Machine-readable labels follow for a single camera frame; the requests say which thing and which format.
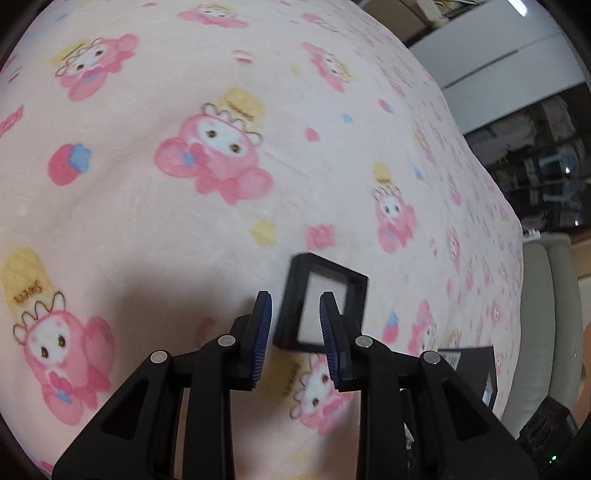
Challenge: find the grey upholstered headboard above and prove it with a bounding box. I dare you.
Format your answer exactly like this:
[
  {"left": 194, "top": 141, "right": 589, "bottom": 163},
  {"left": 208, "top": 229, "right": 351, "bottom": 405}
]
[{"left": 501, "top": 234, "right": 583, "bottom": 436}]

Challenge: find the white wardrobe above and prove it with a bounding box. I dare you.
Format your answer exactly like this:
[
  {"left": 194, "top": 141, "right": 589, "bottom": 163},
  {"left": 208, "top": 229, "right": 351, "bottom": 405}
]
[{"left": 410, "top": 0, "right": 588, "bottom": 134}]

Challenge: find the small black square frame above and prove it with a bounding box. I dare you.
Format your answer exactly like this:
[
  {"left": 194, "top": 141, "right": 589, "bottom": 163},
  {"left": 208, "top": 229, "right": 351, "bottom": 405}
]
[{"left": 273, "top": 252, "right": 370, "bottom": 353}]

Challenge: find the pink cartoon print blanket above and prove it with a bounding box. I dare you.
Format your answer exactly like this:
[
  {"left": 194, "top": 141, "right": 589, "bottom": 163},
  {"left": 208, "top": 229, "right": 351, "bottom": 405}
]
[{"left": 1, "top": 1, "right": 523, "bottom": 476}]

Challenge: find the black storage box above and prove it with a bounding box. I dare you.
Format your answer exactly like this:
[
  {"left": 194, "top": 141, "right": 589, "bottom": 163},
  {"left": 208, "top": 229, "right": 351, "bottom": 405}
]
[{"left": 438, "top": 346, "right": 498, "bottom": 410}]

